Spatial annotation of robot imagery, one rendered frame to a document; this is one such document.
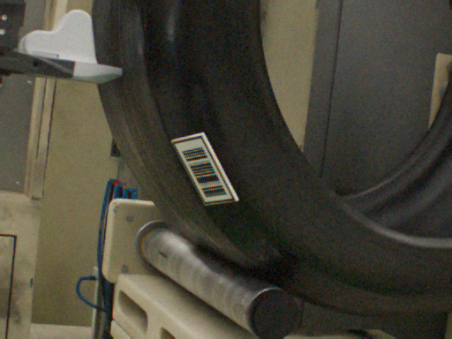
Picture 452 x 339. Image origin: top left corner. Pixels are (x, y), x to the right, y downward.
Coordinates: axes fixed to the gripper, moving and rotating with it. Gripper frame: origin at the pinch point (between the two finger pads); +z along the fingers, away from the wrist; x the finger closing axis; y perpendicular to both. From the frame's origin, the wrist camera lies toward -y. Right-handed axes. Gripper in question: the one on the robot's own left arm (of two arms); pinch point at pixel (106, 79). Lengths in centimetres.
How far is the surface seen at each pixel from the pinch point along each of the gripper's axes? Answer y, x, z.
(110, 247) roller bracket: -18.2, 24.1, 8.3
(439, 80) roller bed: 9, 38, 59
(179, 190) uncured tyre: -8.6, -4.9, 6.4
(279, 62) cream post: 6.1, 26.4, 27.1
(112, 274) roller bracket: -21.3, 24.0, 8.9
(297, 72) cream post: 5.2, 26.4, 29.8
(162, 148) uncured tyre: -5.3, -5.6, 4.3
